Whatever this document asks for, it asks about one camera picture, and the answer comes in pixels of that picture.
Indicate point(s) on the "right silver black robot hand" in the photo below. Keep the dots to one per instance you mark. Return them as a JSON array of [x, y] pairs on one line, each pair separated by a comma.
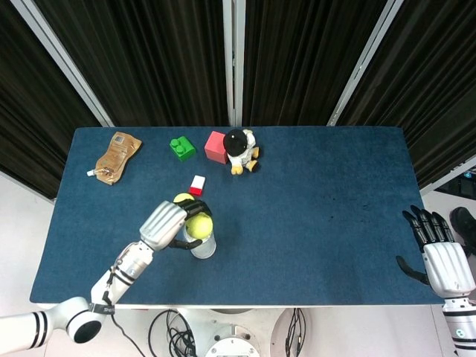
[[450, 267]]

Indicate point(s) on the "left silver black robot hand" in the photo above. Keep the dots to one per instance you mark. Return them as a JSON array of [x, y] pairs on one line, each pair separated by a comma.
[[163, 227]]

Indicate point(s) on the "yellow tennis ball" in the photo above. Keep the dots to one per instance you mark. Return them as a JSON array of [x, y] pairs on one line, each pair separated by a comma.
[[181, 198], [201, 227]]

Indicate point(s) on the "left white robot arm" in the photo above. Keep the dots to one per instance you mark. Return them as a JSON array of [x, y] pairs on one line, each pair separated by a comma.
[[122, 275]]

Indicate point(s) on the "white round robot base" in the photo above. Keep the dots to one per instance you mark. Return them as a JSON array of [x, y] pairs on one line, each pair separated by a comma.
[[231, 340]]

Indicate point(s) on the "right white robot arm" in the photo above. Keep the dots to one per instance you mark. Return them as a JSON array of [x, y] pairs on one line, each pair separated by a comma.
[[461, 323]]

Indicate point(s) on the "clear plastic cup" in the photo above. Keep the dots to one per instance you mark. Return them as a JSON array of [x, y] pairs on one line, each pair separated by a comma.
[[205, 251]]

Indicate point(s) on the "black shoe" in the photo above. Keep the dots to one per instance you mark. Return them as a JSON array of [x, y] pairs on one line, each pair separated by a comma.
[[465, 223]]

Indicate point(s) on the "small red white box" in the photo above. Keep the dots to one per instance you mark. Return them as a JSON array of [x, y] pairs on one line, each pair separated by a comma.
[[197, 185]]

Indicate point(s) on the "green toy building brick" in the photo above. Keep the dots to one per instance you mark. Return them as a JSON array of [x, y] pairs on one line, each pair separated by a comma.
[[182, 147]]

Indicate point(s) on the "brown spouted drink pouch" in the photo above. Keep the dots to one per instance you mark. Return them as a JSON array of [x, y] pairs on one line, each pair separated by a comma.
[[115, 156]]

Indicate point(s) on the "red pink cube block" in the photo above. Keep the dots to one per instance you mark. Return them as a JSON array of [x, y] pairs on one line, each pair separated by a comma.
[[216, 147]]

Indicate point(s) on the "black headed plush doll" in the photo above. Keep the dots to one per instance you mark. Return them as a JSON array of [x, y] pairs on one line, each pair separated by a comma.
[[238, 143]]

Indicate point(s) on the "blue felt table mat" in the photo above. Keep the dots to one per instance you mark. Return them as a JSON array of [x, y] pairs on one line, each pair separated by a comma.
[[297, 223]]

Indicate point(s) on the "black pleated curtain panel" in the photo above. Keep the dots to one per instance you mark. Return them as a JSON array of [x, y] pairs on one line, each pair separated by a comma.
[[148, 56], [435, 93], [308, 56], [26, 111]]

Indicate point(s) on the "grey upright frame post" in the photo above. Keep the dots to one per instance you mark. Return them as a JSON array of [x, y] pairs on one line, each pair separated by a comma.
[[233, 56]]

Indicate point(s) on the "grey slanted frame post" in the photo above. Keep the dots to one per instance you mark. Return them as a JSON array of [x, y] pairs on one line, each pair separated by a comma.
[[366, 59], [63, 59]]

